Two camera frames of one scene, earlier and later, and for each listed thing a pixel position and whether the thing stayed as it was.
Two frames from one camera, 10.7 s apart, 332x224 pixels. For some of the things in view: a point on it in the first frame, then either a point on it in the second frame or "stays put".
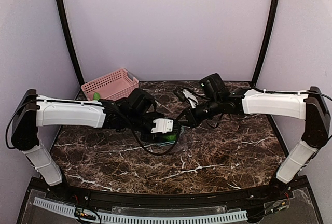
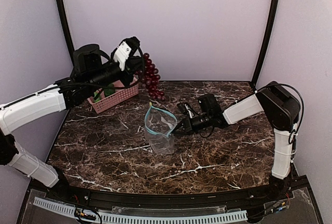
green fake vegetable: (170, 137) to (107, 92)
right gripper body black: (214, 109) to (193, 127)
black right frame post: (271, 29) stays put
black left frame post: (62, 14) stays put
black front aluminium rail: (221, 200) stays put
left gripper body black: (148, 138) to (100, 76)
